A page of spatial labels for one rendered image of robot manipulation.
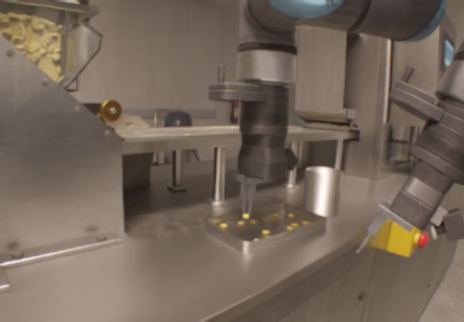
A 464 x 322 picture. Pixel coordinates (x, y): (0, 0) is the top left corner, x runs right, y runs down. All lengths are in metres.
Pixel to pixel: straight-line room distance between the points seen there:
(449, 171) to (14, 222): 0.54
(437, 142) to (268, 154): 0.23
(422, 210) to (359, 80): 0.82
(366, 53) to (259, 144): 0.75
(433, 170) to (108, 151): 0.44
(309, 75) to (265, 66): 0.73
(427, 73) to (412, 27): 0.71
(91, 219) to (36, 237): 0.09
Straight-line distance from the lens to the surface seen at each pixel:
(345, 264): 0.62
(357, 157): 1.16
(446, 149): 0.38
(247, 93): 0.44
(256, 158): 0.49
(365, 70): 1.16
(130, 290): 0.40
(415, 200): 0.38
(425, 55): 1.16
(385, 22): 0.43
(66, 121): 0.49
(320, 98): 1.15
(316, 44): 1.19
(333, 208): 0.69
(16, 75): 0.48
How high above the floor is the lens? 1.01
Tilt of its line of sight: 9 degrees down
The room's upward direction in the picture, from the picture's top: 3 degrees clockwise
